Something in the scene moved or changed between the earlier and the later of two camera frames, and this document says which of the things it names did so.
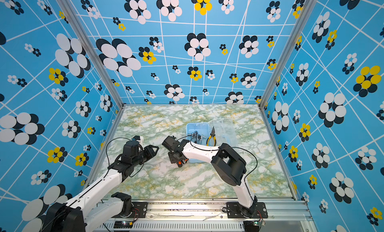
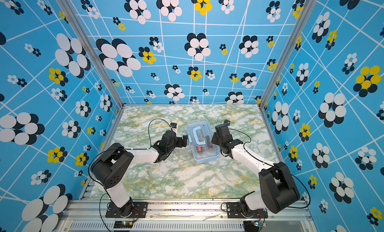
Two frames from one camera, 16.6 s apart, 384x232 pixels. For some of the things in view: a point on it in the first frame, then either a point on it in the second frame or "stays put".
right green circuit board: (252, 226) stays put
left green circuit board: (123, 224) stays put
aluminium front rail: (287, 216) stays put
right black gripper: (171, 159) → (214, 140)
